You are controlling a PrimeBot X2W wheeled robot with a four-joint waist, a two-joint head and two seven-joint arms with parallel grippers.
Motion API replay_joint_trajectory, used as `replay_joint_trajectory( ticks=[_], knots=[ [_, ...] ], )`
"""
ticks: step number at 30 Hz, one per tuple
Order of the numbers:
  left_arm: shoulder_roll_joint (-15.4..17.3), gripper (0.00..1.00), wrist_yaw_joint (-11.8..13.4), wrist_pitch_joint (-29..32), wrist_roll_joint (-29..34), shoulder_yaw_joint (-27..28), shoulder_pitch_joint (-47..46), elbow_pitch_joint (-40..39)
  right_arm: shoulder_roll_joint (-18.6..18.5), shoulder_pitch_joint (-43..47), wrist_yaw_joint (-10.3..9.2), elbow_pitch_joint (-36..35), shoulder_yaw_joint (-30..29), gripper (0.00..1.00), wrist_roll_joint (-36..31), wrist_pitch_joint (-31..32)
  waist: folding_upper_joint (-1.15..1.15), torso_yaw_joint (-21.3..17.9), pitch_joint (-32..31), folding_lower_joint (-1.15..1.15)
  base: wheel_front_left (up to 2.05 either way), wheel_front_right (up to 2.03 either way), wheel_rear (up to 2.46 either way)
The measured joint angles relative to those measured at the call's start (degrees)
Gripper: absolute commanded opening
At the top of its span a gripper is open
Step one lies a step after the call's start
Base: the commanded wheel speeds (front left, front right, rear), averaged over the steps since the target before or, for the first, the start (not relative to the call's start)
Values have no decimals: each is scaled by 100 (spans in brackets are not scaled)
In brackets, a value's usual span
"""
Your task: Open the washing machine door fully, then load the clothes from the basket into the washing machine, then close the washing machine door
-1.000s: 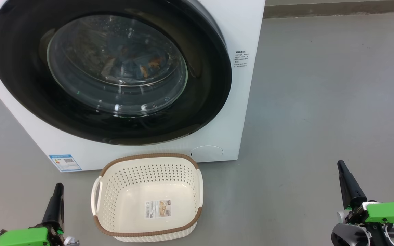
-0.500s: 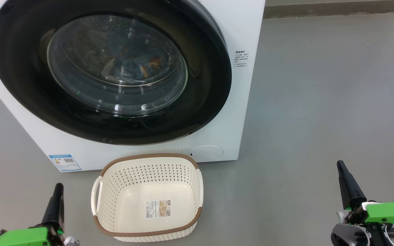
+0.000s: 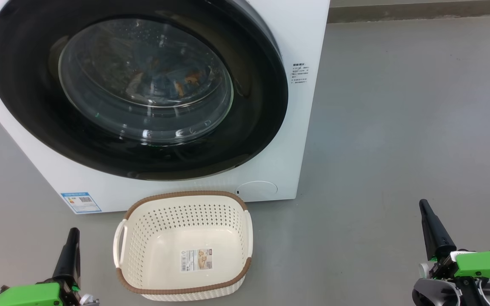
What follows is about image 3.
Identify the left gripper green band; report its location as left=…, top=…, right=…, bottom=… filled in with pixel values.
left=0, top=228, right=82, bottom=306

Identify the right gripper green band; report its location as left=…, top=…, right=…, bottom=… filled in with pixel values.
left=419, top=199, right=490, bottom=306

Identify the black round glass washer door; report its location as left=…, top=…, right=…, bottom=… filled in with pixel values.
left=0, top=0, right=289, bottom=181

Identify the blue garment with beige lining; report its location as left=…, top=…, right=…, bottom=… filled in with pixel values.
left=128, top=70, right=152, bottom=102

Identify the blue cartoon print garment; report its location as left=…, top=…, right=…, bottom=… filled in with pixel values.
left=143, top=57, right=216, bottom=100

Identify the white front-load washing machine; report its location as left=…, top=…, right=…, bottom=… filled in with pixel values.
left=0, top=0, right=330, bottom=214

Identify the blue energy label sticker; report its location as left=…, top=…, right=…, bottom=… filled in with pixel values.
left=61, top=192, right=102, bottom=214

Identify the cream basket with brown rim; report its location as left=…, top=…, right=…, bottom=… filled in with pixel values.
left=113, top=191, right=254, bottom=301

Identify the basket product label sticker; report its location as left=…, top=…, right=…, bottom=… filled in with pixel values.
left=180, top=249, right=214, bottom=272

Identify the round white filter cover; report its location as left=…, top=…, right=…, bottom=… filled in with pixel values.
left=235, top=181, right=278, bottom=200

